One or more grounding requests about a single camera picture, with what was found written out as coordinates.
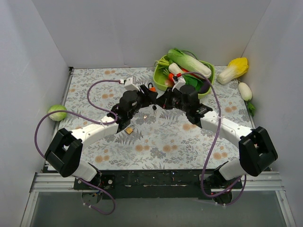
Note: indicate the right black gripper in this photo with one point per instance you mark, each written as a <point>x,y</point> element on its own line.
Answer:
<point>168,100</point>

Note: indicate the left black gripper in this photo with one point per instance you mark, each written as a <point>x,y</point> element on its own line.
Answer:
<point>146,95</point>

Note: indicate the orange black padlock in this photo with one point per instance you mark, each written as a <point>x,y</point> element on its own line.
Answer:
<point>151,87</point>

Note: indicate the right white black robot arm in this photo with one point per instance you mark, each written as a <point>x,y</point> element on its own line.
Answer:
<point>256,150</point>

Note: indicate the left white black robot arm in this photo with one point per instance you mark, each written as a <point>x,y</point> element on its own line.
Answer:
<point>64,152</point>

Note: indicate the green plastic tray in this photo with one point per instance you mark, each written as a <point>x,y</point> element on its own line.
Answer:
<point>161,75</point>

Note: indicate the toy orange carrot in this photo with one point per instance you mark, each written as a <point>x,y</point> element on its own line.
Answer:
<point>171,76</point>

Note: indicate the toy green leafy vegetable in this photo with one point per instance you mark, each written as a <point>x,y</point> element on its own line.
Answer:
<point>197,83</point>

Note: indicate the floral table mat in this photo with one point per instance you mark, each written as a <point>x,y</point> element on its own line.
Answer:
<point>165,140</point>

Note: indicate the brass padlock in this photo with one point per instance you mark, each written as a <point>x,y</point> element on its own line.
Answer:
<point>129,130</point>

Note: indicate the large toy napa cabbage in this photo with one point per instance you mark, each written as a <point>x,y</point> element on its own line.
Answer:
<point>189,63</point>

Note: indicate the toy purple eggplant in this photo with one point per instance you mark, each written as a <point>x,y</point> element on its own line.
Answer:
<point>204,87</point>

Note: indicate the toy yellow-leaf cabbage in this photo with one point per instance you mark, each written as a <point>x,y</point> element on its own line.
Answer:
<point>235,69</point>

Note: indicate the toy white radish on table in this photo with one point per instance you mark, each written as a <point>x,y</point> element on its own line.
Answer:
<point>247,96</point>

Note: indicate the toy round green cabbage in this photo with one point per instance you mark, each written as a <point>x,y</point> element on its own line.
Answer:
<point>58,112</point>

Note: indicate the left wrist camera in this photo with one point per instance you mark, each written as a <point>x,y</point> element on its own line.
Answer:
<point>129,84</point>

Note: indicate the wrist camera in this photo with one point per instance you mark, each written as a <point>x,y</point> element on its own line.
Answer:
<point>179,81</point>
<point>129,84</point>

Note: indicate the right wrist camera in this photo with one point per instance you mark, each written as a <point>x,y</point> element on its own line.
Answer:
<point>179,81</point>

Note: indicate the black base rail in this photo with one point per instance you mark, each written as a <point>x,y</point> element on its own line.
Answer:
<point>125,184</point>

